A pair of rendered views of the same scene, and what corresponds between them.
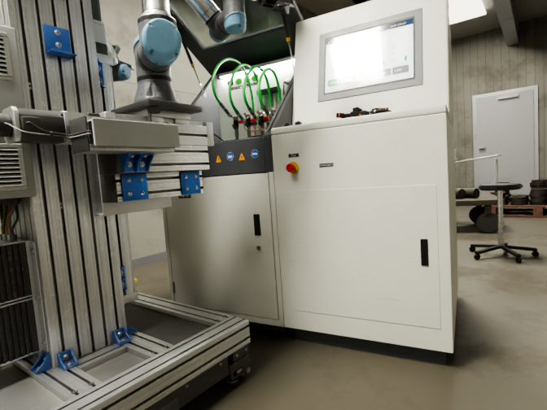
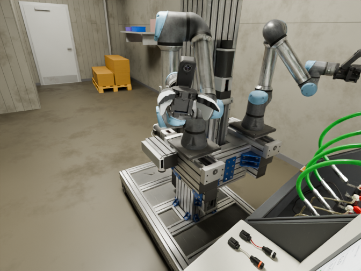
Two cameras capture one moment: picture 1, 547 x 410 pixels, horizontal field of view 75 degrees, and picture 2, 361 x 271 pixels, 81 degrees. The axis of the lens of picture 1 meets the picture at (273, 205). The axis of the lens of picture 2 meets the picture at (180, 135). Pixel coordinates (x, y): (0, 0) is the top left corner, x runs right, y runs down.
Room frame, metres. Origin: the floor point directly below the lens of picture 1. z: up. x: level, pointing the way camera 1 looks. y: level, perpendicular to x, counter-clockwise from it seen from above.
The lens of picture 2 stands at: (1.56, -0.64, 1.61)
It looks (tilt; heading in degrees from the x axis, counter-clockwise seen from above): 27 degrees down; 110
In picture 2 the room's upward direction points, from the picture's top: 2 degrees clockwise
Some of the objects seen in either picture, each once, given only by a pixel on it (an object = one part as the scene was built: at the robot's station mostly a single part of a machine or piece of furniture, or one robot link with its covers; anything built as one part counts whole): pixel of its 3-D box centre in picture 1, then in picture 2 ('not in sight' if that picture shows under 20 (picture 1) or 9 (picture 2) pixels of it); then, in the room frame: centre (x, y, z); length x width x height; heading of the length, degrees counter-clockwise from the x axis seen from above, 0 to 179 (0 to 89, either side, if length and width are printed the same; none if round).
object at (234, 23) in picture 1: (233, 16); (180, 109); (1.30, 0.09, 1.34); 0.11 x 0.08 x 0.11; 27
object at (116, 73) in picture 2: not in sight; (109, 72); (-2.69, 4.74, 0.42); 1.45 x 1.02 x 0.84; 143
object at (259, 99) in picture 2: not in sight; (257, 102); (1.58, 0.78, 1.20); 0.13 x 0.12 x 0.14; 79
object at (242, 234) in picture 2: not in sight; (257, 243); (1.65, -0.11, 0.99); 0.12 x 0.02 x 0.02; 156
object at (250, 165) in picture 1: (212, 159); (282, 200); (1.78, 0.29, 0.87); 0.62 x 0.04 x 0.16; 61
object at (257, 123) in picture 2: not in sight; (253, 119); (1.58, 0.78, 1.09); 0.15 x 0.15 x 0.10
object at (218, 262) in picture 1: (216, 245); not in sight; (1.77, 0.30, 0.44); 0.65 x 0.02 x 0.68; 61
